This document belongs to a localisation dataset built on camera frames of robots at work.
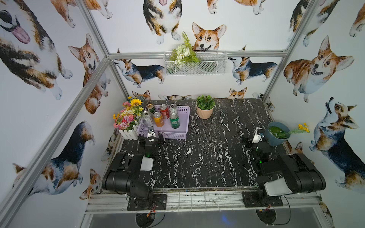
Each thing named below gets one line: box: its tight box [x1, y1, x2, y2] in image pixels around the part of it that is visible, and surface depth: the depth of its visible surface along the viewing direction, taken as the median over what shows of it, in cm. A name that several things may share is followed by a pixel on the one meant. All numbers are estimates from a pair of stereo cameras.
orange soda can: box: [153, 111, 165, 128], surface depth 100 cm
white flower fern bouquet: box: [169, 30, 201, 68], surface depth 82 cm
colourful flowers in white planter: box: [113, 96, 145, 141], surface depth 94 cm
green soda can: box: [170, 113, 181, 130], surface depth 100 cm
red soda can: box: [159, 104, 170, 120], surface depth 106 cm
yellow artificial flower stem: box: [288, 123, 311, 134], surface depth 83 cm
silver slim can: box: [142, 110, 154, 127], surface depth 97 cm
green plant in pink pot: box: [196, 95, 216, 120], surface depth 103 cm
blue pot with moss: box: [265, 121, 291, 147], surface depth 92 cm
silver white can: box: [169, 103, 179, 118], surface depth 101 cm
